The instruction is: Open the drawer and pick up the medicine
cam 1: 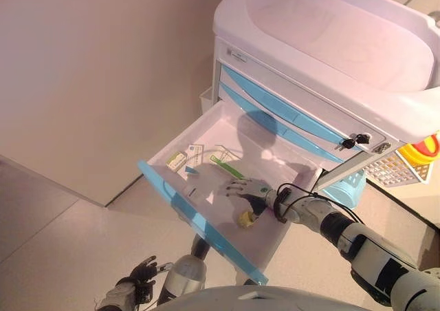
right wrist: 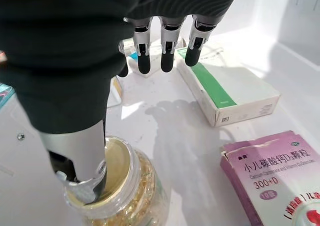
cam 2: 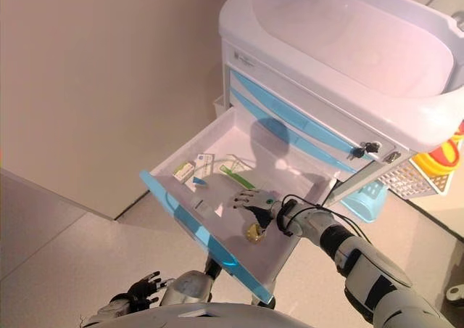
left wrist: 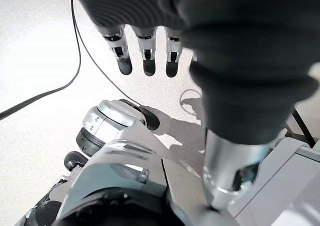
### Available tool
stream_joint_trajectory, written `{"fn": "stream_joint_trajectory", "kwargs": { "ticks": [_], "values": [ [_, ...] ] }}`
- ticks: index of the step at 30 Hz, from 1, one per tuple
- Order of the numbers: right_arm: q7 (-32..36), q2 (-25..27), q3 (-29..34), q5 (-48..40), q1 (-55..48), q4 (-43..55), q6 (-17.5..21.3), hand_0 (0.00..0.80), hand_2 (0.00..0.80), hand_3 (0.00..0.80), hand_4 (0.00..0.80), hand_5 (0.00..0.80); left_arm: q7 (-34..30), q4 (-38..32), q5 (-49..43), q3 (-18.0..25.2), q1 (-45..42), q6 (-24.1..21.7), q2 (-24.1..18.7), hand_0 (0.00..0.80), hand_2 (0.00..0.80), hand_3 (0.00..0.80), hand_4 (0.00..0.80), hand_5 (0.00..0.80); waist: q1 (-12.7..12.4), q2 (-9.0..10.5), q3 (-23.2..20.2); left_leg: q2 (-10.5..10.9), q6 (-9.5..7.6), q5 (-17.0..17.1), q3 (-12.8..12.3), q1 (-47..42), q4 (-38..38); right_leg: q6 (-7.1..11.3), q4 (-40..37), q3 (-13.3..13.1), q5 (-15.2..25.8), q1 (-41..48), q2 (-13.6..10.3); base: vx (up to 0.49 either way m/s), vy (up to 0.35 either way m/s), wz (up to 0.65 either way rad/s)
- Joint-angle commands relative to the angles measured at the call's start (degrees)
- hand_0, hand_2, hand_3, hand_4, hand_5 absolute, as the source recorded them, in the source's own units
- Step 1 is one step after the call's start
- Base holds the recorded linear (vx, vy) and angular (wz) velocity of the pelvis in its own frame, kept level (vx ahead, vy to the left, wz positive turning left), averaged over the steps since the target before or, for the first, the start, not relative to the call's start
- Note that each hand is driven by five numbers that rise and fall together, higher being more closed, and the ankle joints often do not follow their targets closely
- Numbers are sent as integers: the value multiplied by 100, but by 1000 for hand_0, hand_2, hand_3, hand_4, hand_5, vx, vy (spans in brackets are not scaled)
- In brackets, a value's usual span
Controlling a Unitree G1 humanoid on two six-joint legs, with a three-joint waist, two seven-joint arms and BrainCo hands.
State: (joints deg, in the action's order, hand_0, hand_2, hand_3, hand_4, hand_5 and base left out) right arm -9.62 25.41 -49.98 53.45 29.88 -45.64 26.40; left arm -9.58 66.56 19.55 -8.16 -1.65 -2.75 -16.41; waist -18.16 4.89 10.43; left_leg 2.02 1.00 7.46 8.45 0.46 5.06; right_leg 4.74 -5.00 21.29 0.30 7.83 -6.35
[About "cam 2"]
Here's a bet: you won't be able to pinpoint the right robot hand black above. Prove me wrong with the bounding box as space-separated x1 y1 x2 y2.
228 188 282 231

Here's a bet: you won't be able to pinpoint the left robot hand black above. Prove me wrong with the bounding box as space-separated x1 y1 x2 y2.
126 271 175 311

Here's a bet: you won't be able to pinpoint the clear bottle yellow capsules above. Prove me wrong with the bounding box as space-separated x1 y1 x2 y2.
246 223 268 245

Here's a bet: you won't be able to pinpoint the blue front cart drawer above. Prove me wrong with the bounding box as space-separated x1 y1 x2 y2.
229 69 375 163
230 87 358 176
139 106 339 305

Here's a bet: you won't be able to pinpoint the blue white medicine box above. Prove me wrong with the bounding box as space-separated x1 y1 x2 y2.
186 152 217 192

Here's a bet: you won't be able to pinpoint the small green white medicine box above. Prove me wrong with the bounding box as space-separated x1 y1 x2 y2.
173 161 195 182

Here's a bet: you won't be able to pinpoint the green white flat packet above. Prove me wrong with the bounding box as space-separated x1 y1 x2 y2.
218 158 257 189

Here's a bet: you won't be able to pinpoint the clear thin tubing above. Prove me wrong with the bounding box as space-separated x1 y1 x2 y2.
205 152 254 173

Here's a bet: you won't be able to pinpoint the grey robot body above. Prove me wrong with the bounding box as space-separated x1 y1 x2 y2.
86 258 374 328

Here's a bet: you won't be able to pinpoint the light blue waste bin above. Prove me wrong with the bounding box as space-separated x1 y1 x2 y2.
340 180 389 224

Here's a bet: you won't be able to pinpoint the black keys in lock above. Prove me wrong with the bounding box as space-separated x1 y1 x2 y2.
346 141 380 161

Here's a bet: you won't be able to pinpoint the white medical cart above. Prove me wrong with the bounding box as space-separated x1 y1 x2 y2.
212 0 464 208

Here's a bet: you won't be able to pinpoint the white wire side basket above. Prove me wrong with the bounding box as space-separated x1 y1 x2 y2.
378 156 456 199

